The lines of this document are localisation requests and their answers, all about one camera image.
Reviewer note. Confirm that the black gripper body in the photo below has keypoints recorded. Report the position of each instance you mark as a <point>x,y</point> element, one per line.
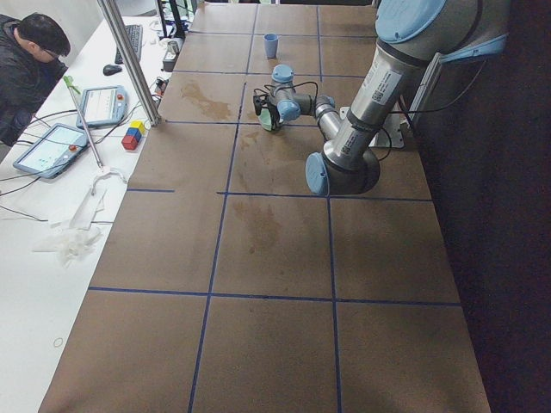
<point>270,113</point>

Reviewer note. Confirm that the pale green plastic bowl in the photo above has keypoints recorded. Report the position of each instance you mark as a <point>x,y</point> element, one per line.
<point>265,119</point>

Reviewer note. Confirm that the light blue plastic cup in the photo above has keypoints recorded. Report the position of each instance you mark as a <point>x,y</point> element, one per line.
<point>270,42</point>

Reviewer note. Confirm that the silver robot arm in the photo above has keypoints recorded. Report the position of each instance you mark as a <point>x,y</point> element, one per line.
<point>409,35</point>

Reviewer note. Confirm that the small metal can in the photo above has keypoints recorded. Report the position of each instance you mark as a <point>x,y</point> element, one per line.
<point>173,47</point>

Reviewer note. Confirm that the red blue yellow block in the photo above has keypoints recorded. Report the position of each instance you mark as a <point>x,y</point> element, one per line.
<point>133,135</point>

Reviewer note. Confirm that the black keyboard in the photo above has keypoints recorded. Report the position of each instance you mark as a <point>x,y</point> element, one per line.
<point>135,35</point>

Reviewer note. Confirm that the black computer mouse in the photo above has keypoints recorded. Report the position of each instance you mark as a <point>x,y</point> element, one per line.
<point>110,70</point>

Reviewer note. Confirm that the far teach pendant tablet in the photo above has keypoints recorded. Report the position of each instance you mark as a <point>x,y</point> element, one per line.
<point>104,106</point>

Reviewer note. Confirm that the teach pendant tablet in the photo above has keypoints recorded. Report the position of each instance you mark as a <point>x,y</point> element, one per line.
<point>49,156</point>
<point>104,106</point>

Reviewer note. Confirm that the thin metal rod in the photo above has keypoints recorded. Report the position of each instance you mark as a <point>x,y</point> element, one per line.
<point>73,93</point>

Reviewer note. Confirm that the near teach pendant tablet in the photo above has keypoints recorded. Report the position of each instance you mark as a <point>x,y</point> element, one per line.
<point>49,156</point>

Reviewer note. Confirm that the crumpled white tissue pile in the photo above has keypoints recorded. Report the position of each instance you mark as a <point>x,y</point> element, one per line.
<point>69,245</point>

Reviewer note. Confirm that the seated person in black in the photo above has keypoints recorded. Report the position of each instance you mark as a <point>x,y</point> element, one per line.
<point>30,69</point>

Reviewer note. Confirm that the aluminium frame post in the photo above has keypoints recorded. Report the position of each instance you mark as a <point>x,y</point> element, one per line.
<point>116,25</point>

